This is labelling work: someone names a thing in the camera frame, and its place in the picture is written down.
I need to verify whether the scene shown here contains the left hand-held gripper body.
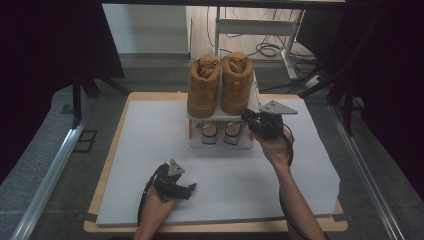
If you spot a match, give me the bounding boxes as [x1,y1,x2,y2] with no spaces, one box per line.
[150,158,186,203]

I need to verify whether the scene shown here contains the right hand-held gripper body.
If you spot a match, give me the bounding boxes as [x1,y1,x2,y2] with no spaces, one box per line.
[251,99,299,141]

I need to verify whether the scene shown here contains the black sandal with silver straps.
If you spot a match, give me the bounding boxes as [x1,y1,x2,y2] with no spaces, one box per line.
[222,121,244,146]
[196,121,220,146]

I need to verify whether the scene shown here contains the tan suede boot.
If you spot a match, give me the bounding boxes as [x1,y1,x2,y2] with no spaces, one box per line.
[186,53,223,119]
[220,51,255,117]

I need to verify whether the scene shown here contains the white plastic storage box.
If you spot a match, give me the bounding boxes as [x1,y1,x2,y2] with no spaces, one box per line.
[185,70,265,150]

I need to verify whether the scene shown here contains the person's right hand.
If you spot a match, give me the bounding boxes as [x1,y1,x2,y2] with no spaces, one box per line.
[253,127,296,168]

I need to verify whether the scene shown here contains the person's left hand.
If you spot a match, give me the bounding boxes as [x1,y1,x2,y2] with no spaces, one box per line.
[140,185,180,228]

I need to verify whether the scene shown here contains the wooden table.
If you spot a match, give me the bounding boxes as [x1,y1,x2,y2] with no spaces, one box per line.
[83,91,350,234]

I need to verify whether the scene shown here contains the black tripod stand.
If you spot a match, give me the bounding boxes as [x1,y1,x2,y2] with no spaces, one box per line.
[293,64,366,137]
[70,70,130,130]

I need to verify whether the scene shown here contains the dark curtain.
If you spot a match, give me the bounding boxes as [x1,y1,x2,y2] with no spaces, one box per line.
[0,0,126,185]
[295,0,424,203]

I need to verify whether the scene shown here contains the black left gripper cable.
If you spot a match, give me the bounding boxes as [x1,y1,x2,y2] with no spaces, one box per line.
[136,164,165,228]

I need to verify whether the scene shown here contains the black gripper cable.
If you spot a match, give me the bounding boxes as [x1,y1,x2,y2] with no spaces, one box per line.
[277,122,316,240]
[136,164,165,228]

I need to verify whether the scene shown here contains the black floor cable bundle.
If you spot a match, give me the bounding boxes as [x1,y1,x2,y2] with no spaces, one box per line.
[205,6,318,68]

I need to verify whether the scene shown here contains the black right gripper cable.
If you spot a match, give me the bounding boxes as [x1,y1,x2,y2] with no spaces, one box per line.
[277,122,316,240]

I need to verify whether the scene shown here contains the white metal desk frame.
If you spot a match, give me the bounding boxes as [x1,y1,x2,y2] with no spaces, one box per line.
[101,0,348,82]

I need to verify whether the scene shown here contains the aluminium rail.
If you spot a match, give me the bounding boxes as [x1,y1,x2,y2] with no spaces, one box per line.
[328,103,406,240]
[9,99,98,240]

